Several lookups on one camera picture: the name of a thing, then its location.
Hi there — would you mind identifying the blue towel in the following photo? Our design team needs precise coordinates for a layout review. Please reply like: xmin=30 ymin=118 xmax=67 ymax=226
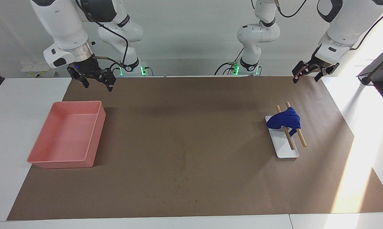
xmin=267 ymin=107 xmax=301 ymax=137

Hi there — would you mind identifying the pink plastic bin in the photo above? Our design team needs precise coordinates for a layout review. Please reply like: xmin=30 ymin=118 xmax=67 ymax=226
xmin=27 ymin=101 xmax=106 ymax=169

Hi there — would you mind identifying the dark grey monitor panel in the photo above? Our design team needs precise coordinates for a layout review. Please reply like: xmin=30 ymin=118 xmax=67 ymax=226
xmin=357 ymin=41 xmax=383 ymax=86

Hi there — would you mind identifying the wooden rack rod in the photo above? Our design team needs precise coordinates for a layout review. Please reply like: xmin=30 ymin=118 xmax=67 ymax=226
xmin=285 ymin=102 xmax=307 ymax=148
xmin=276 ymin=105 xmax=296 ymax=150

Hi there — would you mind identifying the white rectangular tray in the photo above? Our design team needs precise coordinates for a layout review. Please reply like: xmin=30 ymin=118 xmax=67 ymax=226
xmin=265 ymin=115 xmax=300 ymax=159

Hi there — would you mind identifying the brown paper table mat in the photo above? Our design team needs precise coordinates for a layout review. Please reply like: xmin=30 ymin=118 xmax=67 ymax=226
xmin=6 ymin=76 xmax=383 ymax=221

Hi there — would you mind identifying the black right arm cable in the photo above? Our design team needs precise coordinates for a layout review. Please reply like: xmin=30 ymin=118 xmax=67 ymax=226
xmin=74 ymin=0 xmax=129 ymax=77

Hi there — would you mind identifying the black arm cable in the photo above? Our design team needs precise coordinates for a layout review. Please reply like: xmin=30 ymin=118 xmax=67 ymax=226
xmin=274 ymin=0 xmax=383 ymax=51
xmin=74 ymin=0 xmax=129 ymax=77

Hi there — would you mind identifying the white wall socket box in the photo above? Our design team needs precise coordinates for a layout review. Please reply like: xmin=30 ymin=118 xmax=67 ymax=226
xmin=21 ymin=62 xmax=56 ymax=78

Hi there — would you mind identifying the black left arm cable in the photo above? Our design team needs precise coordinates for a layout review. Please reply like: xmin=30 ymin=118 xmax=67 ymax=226
xmin=274 ymin=0 xmax=383 ymax=51

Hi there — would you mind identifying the black base cable bundle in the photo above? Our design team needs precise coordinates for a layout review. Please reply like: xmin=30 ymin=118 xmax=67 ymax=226
xmin=214 ymin=48 xmax=244 ymax=76

